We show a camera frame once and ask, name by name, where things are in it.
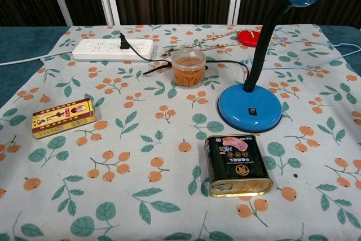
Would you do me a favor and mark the blue desk lamp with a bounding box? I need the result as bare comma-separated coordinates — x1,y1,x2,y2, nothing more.
217,0,328,134

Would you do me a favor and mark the clear jar of orange snacks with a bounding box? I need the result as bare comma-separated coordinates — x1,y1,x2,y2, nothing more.
171,49,206,89

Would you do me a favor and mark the floral fruit print tablecloth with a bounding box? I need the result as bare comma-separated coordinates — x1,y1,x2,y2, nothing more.
0,23,361,241

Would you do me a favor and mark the black luncheon meat can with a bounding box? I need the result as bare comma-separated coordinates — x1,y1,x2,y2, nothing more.
204,134,275,198

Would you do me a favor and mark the white power strip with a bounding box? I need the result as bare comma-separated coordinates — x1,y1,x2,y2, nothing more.
72,38,156,63

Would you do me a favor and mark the red round disc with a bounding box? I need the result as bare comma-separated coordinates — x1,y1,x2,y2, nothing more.
237,29,262,48

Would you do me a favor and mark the yellow red medicine box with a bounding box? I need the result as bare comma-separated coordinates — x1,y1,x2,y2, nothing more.
32,98,97,140

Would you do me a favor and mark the black plug with cable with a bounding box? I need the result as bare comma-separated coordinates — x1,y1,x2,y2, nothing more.
119,32,250,85

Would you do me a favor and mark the braided beige rope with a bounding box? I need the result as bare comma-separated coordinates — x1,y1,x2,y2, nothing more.
160,25,262,58

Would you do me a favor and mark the light blue wire hanger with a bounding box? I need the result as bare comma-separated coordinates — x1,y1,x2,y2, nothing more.
242,26,361,71

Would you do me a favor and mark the white power strip cable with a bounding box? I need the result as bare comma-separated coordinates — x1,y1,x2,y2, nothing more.
0,51,73,67

